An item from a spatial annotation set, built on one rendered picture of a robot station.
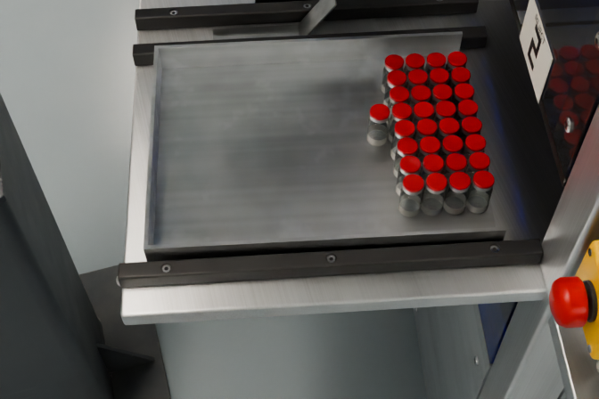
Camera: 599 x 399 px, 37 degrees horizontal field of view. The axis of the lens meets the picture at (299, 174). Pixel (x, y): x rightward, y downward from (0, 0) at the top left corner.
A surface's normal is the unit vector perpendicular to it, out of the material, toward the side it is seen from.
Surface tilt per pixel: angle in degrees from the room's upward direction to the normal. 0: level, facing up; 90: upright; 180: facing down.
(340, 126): 0
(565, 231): 90
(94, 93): 0
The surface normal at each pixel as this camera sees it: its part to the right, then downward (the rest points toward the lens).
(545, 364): 0.06, 0.81
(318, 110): -0.01, -0.58
